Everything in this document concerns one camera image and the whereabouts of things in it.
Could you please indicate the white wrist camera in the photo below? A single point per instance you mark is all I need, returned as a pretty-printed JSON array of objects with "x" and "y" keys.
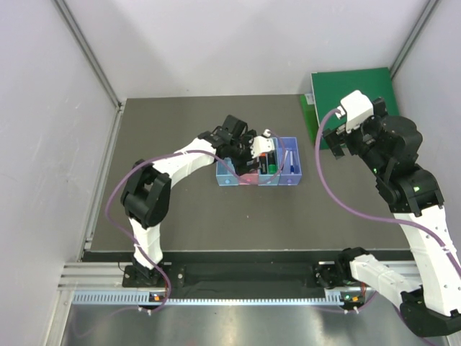
[
  {"x": 355, "y": 108},
  {"x": 262, "y": 144}
]

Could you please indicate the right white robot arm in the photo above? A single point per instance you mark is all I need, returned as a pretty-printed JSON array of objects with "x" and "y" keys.
[{"x": 388, "y": 145}]

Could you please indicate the slotted cable duct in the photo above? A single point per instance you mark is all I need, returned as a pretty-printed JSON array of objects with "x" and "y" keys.
[{"x": 152, "y": 298}]

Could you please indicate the blue capped white marker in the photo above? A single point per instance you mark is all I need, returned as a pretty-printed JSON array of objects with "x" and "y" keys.
[{"x": 291, "y": 161}]

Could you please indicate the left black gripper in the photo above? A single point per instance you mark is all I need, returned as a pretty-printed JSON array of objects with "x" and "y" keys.
[{"x": 241, "y": 166}]

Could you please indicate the purple bin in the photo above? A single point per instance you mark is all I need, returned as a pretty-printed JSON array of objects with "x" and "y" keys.
[{"x": 287, "y": 179}]

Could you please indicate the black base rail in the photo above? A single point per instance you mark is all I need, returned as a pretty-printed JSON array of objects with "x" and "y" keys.
[{"x": 232, "y": 280}]

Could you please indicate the pink bin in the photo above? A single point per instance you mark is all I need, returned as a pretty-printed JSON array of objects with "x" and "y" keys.
[{"x": 251, "y": 178}]

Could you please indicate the light blue bin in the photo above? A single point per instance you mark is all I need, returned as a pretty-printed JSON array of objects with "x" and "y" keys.
[
  {"x": 269, "y": 179},
  {"x": 224, "y": 177}
]

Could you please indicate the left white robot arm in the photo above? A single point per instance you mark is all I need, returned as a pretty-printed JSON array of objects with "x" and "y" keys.
[{"x": 146, "y": 195}]

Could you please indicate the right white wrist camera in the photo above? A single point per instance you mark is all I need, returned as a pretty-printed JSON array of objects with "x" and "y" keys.
[{"x": 355, "y": 108}]

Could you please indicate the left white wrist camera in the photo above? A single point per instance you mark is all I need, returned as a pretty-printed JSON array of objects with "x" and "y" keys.
[{"x": 262, "y": 144}]

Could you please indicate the green highlighter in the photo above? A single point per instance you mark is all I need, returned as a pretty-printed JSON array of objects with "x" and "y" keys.
[{"x": 272, "y": 162}]

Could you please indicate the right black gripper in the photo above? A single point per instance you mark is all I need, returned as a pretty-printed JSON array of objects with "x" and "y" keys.
[{"x": 334, "y": 140}]

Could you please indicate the orange highlighter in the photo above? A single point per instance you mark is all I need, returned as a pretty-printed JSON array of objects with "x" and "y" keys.
[{"x": 263, "y": 164}]

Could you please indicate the black capped white marker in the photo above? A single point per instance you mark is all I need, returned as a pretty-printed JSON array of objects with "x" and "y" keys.
[{"x": 284, "y": 159}]

